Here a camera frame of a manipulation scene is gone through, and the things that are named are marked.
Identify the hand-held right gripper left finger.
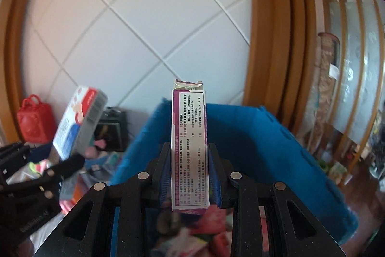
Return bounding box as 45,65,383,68
38,142,171,257

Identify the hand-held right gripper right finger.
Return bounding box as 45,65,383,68
207,143,346,257

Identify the wooden headboard frame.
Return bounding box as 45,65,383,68
0,0,316,140

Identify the wooden glass partition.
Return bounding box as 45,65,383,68
316,0,385,185

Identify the black box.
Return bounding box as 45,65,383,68
93,106,128,153

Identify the grey white and red box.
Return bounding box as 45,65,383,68
52,86,108,161

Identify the purple and white medicine box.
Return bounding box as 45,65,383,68
171,79,209,213

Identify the patterned rolled carpet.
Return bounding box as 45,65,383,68
310,32,340,155

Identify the red bear-face case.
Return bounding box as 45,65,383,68
16,94,56,144

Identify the blue plastic crate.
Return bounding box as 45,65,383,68
108,97,358,257

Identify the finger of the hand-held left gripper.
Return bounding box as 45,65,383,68
0,154,85,200
0,141,53,169

